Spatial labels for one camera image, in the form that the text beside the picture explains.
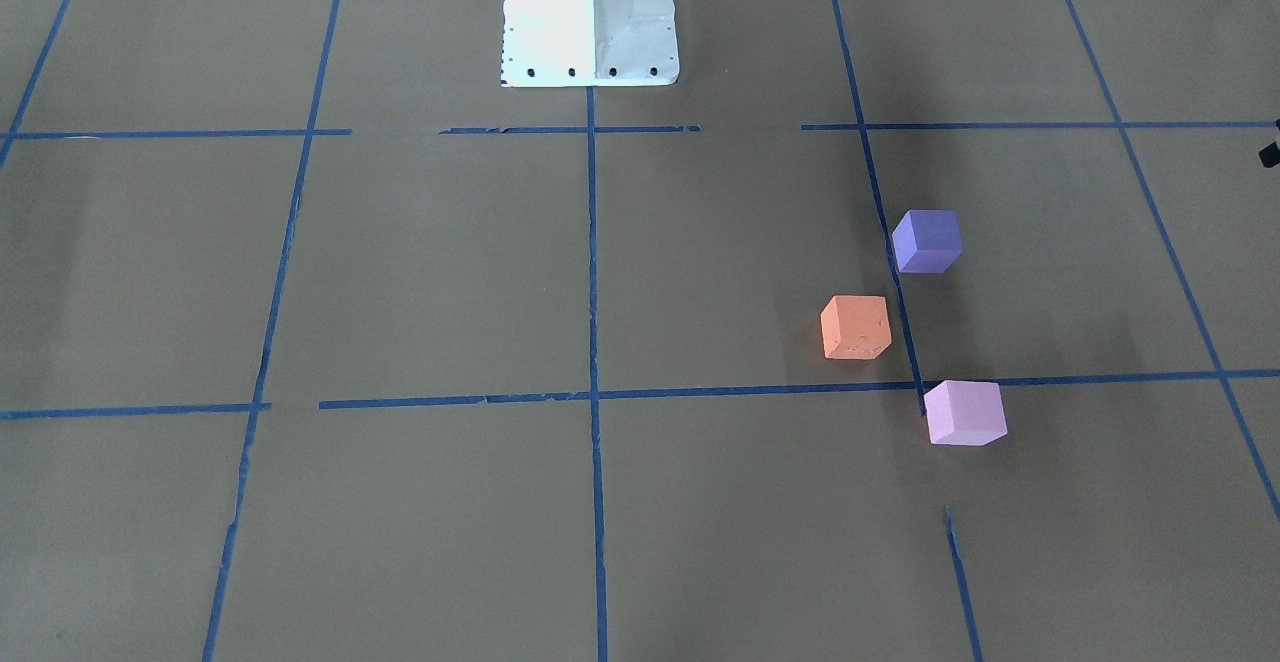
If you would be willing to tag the pink foam cube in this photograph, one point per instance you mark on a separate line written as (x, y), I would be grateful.
(965, 413)

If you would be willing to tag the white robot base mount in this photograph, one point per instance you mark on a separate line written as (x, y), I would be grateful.
(589, 43)

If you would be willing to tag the orange foam cube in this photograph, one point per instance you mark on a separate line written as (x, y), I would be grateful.
(855, 327)

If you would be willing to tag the purple foam cube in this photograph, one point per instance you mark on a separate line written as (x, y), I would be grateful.
(927, 241)

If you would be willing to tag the black object at edge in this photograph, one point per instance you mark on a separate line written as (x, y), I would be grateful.
(1269, 156)

